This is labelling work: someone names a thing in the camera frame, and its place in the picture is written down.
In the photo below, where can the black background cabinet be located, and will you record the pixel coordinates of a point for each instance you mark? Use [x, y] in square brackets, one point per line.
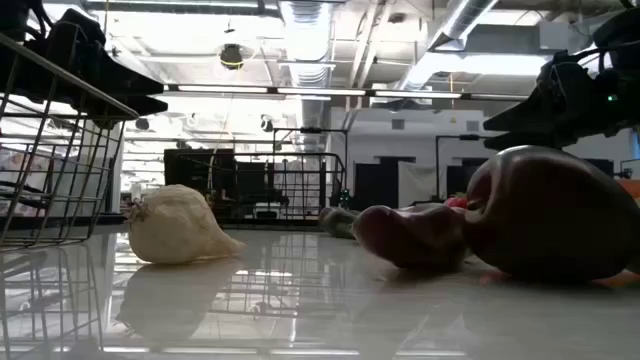
[195, 175]

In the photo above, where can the white garlic bulb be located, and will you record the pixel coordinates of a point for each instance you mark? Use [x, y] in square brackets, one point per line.
[175, 225]

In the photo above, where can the dark red round fruit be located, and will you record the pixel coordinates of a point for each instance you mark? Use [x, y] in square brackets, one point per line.
[545, 215]

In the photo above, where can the orange fruit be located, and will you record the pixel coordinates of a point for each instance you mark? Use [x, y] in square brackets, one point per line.
[631, 190]

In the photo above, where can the black round ceiling lamp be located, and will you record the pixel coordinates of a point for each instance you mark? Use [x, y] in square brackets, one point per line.
[266, 124]
[142, 124]

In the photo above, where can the green cucumber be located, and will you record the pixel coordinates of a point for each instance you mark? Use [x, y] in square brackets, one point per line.
[337, 222]

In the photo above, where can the dark purple eggplant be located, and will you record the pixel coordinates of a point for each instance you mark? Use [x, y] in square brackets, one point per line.
[410, 235]

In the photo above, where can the red tomato green stem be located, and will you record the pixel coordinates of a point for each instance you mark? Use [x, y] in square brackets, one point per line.
[456, 202]

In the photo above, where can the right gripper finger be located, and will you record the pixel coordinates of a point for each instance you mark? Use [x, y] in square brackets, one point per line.
[530, 140]
[530, 114]

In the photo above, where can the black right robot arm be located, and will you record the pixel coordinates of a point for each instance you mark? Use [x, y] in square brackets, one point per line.
[622, 30]

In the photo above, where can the silver ribbed air duct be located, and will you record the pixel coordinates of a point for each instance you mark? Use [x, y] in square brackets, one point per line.
[465, 20]
[306, 30]

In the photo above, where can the long ceiling light bar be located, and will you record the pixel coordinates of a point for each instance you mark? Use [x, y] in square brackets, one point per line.
[320, 91]

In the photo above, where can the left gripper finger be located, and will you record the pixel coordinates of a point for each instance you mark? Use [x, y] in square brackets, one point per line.
[130, 82]
[125, 106]

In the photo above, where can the white hanging sheet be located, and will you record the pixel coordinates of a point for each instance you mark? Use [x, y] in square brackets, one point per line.
[417, 185]

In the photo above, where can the black background rig frame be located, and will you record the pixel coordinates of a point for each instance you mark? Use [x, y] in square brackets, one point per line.
[310, 130]
[469, 136]

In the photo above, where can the black hanging dome device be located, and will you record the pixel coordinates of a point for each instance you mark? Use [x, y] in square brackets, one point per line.
[231, 56]

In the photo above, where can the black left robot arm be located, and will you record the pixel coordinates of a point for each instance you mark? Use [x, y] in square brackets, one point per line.
[12, 20]

